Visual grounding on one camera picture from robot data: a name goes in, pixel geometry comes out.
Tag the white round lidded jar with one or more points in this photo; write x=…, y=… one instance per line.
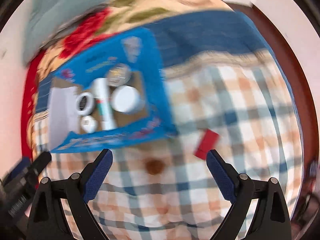
x=127, y=100

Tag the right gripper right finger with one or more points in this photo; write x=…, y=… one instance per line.
x=271, y=217

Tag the brown walnut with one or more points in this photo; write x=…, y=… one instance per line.
x=154, y=166

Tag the white tube red band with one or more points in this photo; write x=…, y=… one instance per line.
x=101, y=93

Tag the white jar black label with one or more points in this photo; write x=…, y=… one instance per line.
x=85, y=104

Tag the brown wooden bed frame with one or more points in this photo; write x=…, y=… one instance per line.
x=302, y=95

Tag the grey-blue pillow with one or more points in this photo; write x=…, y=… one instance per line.
x=49, y=18

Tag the white egg-shaped case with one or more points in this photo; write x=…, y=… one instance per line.
x=88, y=124

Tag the plaid bed sheet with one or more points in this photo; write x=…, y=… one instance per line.
x=218, y=74

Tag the silver can gold top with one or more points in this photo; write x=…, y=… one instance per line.
x=119, y=75

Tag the red rose floral blanket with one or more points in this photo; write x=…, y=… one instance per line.
x=118, y=16

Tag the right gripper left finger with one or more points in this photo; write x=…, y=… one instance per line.
x=47, y=218

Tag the red rectangular block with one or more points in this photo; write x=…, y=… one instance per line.
x=207, y=143

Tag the blue cardboard milk box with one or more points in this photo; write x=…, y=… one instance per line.
x=56, y=109

